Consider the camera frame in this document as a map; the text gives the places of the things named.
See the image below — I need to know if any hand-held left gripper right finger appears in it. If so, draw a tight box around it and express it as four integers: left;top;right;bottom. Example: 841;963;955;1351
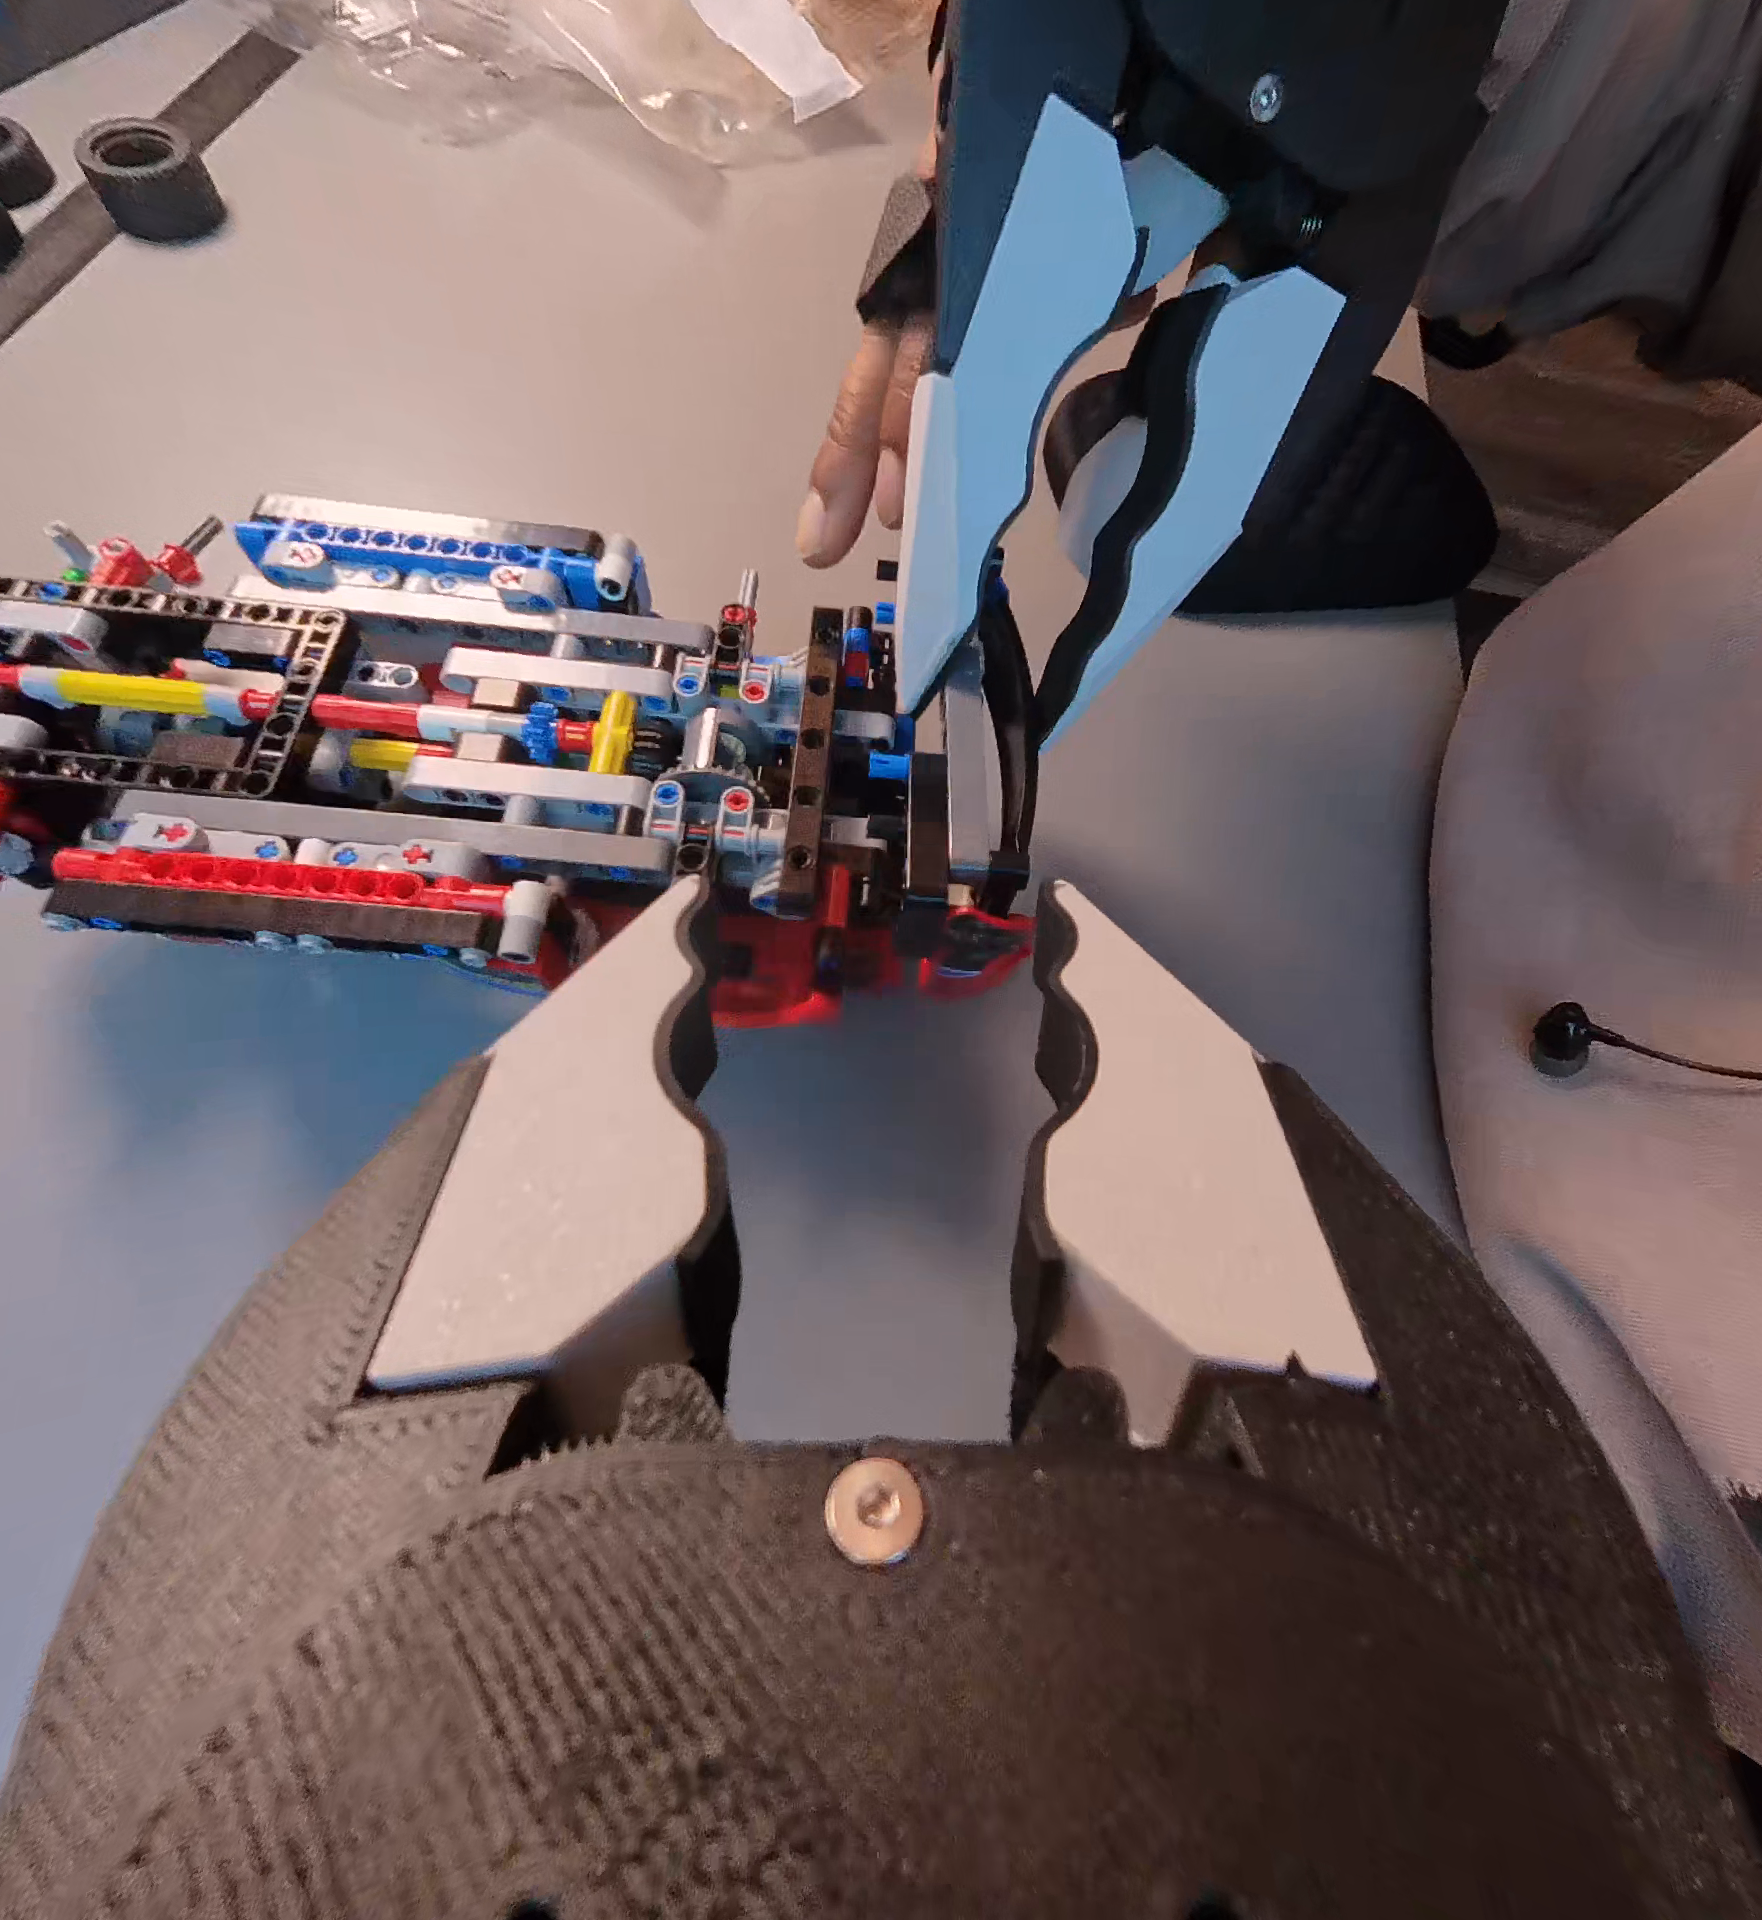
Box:
1012;879;1381;1448

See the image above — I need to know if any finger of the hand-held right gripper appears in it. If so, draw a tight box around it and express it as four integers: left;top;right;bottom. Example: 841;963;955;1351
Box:
1029;266;1351;754
892;94;1141;718

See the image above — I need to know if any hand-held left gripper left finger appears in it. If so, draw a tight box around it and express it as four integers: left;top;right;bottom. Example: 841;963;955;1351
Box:
366;873;744;1445

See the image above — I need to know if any red blue lego car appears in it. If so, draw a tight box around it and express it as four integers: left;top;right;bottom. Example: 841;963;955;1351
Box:
0;493;1039;1029

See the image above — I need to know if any person's right hand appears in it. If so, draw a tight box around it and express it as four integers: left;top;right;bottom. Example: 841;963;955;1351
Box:
793;319;932;572

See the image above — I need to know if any clear plastic bag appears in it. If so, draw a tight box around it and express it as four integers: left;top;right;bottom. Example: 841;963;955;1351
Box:
244;0;868;169

